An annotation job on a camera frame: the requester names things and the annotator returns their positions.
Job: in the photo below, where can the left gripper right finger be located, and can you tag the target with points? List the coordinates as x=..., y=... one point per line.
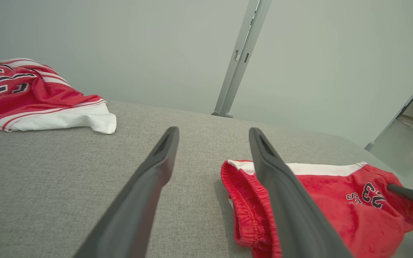
x=292, y=215

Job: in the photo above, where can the red shorts white stripe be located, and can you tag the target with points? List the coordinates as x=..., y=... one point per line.
x=335, y=200

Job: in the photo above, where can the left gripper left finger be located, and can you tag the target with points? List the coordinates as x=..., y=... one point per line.
x=134, y=208

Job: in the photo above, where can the red basketball jersey white sleeves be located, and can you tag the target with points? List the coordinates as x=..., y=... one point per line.
x=48, y=96

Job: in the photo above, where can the grey metal post with hinge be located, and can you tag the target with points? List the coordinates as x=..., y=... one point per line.
x=242, y=53

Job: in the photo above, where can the grey metal door frame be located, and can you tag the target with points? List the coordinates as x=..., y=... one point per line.
x=385, y=127

